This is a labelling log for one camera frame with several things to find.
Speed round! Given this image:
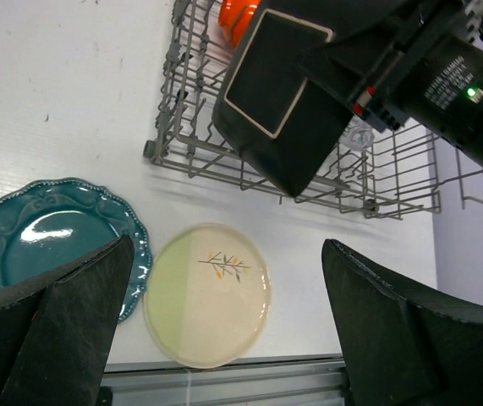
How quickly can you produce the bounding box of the black floral square plate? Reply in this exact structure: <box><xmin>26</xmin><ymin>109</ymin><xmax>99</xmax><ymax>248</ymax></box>
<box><xmin>211</xmin><ymin>0</ymin><xmax>398</xmax><ymax>199</ymax></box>

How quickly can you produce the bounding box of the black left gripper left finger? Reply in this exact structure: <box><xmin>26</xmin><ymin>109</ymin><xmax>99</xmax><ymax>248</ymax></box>
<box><xmin>0</xmin><ymin>235</ymin><xmax>134</xmax><ymax>405</ymax></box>

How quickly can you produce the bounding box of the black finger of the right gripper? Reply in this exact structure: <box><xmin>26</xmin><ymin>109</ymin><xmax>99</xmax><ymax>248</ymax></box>
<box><xmin>295</xmin><ymin>25</ymin><xmax>401</xmax><ymax>106</ymax></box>

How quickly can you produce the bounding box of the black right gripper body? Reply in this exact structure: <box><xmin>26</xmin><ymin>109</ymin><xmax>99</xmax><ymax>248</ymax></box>
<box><xmin>352</xmin><ymin>1</ymin><xmax>483</xmax><ymax>132</ymax></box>

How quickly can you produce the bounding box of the grey wire dish rack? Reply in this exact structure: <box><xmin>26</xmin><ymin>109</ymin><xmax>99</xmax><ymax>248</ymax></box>
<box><xmin>144</xmin><ymin>1</ymin><xmax>483</xmax><ymax>220</ymax></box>

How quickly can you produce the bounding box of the aluminium table edge rail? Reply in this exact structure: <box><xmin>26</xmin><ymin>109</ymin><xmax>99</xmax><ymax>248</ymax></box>
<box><xmin>96</xmin><ymin>355</ymin><xmax>354</xmax><ymax>405</ymax></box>

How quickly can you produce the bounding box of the green cream round plate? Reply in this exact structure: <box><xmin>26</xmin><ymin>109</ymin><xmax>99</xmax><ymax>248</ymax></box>
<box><xmin>143</xmin><ymin>223</ymin><xmax>272</xmax><ymax>369</ymax></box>

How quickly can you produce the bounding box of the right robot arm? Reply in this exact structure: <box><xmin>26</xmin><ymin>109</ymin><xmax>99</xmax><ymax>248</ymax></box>
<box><xmin>296</xmin><ymin>1</ymin><xmax>483</xmax><ymax>167</ymax></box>

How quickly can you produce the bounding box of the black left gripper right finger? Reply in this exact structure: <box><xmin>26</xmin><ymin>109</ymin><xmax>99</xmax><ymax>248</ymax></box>
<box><xmin>321</xmin><ymin>239</ymin><xmax>483</xmax><ymax>405</ymax></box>

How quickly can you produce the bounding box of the orange bowl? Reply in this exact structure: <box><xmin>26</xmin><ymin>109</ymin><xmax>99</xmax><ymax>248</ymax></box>
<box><xmin>218</xmin><ymin>0</ymin><xmax>261</xmax><ymax>48</ymax></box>

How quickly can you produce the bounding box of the teal scalloped plate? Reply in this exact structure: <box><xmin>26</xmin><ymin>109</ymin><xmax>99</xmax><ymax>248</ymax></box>
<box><xmin>0</xmin><ymin>178</ymin><xmax>153</xmax><ymax>321</ymax></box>

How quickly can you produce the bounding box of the clear drinking glass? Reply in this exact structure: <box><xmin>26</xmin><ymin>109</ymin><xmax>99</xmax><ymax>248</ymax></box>
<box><xmin>339</xmin><ymin>116</ymin><xmax>376</xmax><ymax>151</ymax></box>

